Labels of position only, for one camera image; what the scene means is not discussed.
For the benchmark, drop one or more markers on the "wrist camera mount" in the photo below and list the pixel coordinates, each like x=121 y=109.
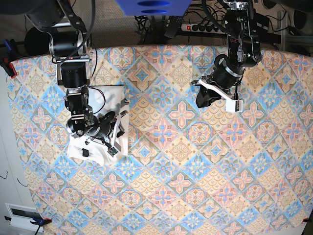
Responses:
x=232 y=103
x=114 y=147

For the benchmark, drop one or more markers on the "red black clamp upper left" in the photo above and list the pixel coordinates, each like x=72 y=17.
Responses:
x=6 y=62

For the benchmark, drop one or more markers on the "patterned tablecloth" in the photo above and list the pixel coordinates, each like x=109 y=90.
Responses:
x=188 y=171

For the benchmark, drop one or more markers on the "blue clamp lower left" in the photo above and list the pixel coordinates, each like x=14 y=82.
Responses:
x=40 y=221

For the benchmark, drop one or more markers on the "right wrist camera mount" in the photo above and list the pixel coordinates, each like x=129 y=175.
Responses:
x=114 y=147

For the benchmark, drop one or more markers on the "white power strip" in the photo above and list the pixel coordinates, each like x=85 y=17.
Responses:
x=201 y=28

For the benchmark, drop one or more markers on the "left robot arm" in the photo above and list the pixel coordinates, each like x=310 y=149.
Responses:
x=244 y=51

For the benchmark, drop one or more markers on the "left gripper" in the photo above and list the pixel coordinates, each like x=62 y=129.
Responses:
x=224 y=76

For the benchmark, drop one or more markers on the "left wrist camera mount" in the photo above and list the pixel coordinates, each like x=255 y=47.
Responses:
x=232 y=103

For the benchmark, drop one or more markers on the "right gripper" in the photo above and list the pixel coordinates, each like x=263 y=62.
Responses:
x=103 y=126

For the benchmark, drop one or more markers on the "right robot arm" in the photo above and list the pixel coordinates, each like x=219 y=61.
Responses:
x=69 y=39

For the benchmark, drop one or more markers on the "white printed T-shirt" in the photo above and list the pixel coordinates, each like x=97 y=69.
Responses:
x=103 y=99

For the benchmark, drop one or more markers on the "blue plastic box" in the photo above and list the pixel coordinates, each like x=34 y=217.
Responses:
x=154 y=7

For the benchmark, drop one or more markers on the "white wall outlet plate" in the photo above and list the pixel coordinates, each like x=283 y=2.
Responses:
x=23 y=211

